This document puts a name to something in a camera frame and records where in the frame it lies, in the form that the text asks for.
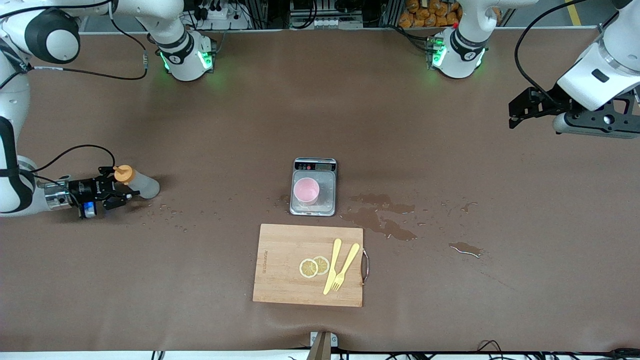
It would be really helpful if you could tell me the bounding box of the yellow plastic fork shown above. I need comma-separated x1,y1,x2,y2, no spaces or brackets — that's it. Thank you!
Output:
331,243,361,292

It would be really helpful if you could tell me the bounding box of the silver digital kitchen scale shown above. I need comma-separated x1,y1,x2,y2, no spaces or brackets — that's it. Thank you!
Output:
289,157,338,217

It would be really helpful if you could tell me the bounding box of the metal table edge bracket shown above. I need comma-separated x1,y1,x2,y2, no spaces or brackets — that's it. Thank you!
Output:
309,331,339,360

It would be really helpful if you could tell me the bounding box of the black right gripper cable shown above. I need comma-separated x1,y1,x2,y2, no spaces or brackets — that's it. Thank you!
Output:
30,144,117,176

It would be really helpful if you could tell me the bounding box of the white socket strip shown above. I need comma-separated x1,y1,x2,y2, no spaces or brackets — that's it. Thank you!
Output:
311,16,347,29

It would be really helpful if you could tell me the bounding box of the wooden cutting board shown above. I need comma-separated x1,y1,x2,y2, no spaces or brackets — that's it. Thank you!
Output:
252,223,371,308

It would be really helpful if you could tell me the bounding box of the white power strip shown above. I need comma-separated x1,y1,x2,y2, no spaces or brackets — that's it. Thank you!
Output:
196,4,251,31

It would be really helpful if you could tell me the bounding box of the translucent squeeze bottle orange cap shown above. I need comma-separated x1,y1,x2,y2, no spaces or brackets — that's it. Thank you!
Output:
113,164,161,200

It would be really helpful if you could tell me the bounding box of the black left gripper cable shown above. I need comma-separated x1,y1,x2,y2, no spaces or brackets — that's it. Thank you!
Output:
514,0,588,96

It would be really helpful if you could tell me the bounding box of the large liquid puddle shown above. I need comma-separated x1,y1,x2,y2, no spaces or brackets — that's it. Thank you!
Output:
342,193,418,242

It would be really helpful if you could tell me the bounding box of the small liquid puddle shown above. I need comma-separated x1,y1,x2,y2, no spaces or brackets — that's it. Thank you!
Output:
449,241,486,259

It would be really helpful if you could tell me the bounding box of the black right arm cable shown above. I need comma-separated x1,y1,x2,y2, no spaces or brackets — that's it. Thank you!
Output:
27,15,150,81

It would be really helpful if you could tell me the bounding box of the pink plastic cup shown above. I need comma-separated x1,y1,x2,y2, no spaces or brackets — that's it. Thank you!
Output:
293,178,320,206

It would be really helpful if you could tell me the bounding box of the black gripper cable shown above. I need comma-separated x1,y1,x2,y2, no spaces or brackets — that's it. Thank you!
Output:
30,144,117,176
514,0,588,96

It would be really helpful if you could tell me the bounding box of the yellow plastic knife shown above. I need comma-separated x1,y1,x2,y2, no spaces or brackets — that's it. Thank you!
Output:
323,238,343,296

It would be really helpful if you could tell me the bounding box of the orange snack bag pile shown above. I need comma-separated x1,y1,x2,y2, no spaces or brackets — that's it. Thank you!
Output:
398,0,461,28

